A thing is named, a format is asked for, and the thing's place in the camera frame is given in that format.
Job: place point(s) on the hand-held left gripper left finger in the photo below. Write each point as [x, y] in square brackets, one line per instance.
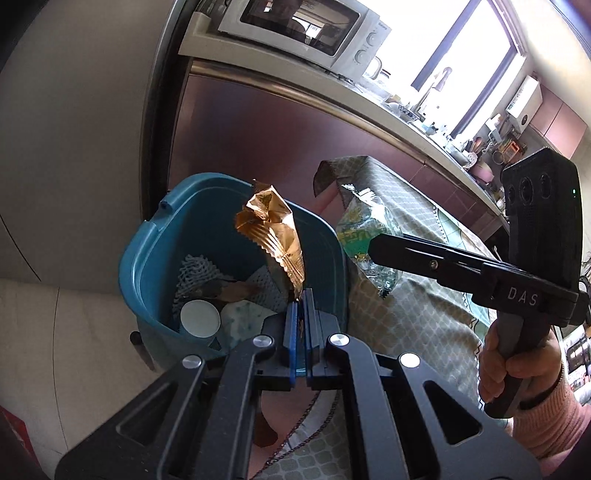
[292, 341]

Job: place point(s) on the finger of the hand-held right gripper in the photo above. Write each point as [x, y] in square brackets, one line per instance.
[415, 258]
[457, 251]

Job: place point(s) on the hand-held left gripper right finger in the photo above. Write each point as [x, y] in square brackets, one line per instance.
[310, 341]

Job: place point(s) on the white tissue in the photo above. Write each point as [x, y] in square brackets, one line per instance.
[244, 323]

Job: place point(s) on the white foam net sleeve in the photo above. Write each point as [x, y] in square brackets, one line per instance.
[194, 272]
[270, 286]

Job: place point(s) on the green snack bag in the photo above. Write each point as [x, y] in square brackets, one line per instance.
[364, 221]

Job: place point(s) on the paper cup with blue dots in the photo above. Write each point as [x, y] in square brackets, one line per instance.
[199, 318]

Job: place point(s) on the gold foil wrapper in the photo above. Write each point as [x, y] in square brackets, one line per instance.
[272, 226]

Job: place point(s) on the blue plastic bin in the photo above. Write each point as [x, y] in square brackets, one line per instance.
[207, 217]

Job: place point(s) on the person's right forearm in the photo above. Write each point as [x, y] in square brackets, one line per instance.
[554, 429]

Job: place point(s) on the person's right hand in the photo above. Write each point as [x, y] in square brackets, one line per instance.
[535, 364]

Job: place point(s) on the patterned tablecloth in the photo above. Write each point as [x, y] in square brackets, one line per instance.
[415, 314]

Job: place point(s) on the pink basin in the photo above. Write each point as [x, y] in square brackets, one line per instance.
[482, 173]

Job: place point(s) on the brown crumpled wrapper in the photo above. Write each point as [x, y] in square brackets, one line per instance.
[231, 290]

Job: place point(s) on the white water heater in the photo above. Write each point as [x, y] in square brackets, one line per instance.
[524, 104]

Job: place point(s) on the steel faucet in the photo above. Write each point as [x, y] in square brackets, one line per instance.
[434, 90]

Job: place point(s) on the dark framed window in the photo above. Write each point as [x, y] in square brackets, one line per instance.
[471, 60]

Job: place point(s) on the glass kettle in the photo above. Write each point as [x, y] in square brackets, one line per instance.
[376, 69]

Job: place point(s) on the pink kitchen counter cabinet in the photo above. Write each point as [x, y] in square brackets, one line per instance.
[254, 124]

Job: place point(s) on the white microwave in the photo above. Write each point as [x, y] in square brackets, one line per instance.
[369, 41]

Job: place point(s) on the grey refrigerator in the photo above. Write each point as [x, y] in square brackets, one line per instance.
[83, 115]

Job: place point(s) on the pink wall cabinet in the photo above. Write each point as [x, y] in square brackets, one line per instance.
[558, 120]

